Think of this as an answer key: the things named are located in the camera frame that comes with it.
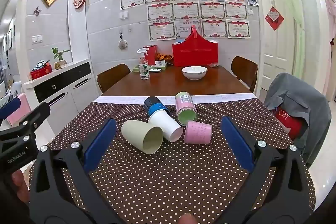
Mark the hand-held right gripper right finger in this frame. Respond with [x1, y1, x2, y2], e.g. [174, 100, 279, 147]
[218, 116, 317, 224]

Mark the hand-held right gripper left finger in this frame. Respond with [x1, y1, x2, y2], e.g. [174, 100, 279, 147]
[29, 118, 124, 224]

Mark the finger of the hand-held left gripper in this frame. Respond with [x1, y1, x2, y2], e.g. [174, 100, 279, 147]
[0, 97, 21, 121]
[0, 102, 51, 146]

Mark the cream plastic cup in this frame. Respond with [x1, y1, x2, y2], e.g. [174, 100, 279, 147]
[121, 119, 164, 155]

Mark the pink patterned cup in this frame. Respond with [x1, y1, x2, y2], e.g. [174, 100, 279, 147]
[183, 120, 213, 145]

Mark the pink and green cup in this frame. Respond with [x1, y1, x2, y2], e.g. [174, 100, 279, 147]
[175, 91, 198, 127]

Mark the white plastic cup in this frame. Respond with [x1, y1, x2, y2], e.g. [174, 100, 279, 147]
[148, 110, 184, 142]

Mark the blue and black cup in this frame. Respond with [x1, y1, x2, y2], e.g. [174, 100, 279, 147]
[143, 96, 171, 117]

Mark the person's left hand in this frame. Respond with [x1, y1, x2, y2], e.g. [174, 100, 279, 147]
[12, 168, 30, 205]

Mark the person's right hand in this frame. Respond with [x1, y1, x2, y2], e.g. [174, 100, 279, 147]
[178, 214, 197, 224]

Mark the pink cloth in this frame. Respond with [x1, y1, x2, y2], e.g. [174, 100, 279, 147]
[6, 94, 32, 127]

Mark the white and black sideboard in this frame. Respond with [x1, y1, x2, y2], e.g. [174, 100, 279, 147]
[22, 60, 92, 135]

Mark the red gift tin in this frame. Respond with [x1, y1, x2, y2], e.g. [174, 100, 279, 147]
[30, 60, 53, 80]

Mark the white cloth strip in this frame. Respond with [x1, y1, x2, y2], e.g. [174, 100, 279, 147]
[94, 93, 256, 104]

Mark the red cushion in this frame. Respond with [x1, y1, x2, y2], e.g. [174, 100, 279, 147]
[273, 106, 305, 140]

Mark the small potted plant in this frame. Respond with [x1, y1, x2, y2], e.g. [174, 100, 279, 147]
[51, 47, 71, 70]

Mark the brown wooden chair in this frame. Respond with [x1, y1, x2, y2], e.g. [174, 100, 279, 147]
[97, 64, 131, 94]
[231, 56, 259, 93]

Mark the brown polka dot tablecloth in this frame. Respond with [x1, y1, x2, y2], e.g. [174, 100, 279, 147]
[29, 97, 317, 224]

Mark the white ceramic bowl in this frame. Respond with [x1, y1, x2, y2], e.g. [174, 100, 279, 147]
[182, 66, 208, 80]

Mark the grey jacket on chair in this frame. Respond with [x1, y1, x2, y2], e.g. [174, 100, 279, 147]
[264, 72, 332, 169]

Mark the clear spray bottle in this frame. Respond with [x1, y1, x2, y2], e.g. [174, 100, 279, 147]
[137, 47, 150, 80]

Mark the green flat box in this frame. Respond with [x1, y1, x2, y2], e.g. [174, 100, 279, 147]
[133, 64, 167, 73]

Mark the red gift bag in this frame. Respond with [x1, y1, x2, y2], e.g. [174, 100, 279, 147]
[172, 25, 219, 67]

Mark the white panel door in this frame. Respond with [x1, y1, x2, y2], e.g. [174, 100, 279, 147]
[259, 0, 296, 77]

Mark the red carton box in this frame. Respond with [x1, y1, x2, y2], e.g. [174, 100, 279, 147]
[143, 45, 157, 66]

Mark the hanging key ornament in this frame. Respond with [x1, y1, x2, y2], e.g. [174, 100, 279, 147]
[118, 31, 127, 50]

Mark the orange snack packet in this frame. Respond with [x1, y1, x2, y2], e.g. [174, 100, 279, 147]
[155, 53, 174, 62]

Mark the red diamond door decoration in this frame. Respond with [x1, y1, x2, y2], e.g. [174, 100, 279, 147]
[265, 6, 285, 31]

